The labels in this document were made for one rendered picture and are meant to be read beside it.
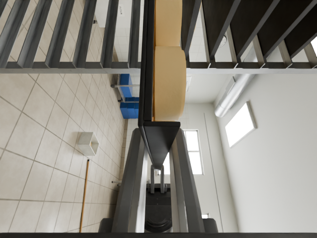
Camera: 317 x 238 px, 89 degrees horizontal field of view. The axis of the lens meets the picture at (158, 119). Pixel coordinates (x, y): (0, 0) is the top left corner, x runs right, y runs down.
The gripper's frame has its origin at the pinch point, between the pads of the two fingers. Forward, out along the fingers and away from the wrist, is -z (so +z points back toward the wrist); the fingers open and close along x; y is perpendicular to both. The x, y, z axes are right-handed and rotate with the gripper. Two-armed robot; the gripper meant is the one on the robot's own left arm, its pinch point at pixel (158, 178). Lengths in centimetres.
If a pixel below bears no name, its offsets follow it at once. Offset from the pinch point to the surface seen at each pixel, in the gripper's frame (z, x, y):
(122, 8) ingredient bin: -273, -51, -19
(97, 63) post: -51, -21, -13
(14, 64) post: -50, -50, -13
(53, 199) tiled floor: -68, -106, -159
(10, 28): -63, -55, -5
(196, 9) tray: -41.7, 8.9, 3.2
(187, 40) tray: -46.4, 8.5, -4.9
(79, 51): -55, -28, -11
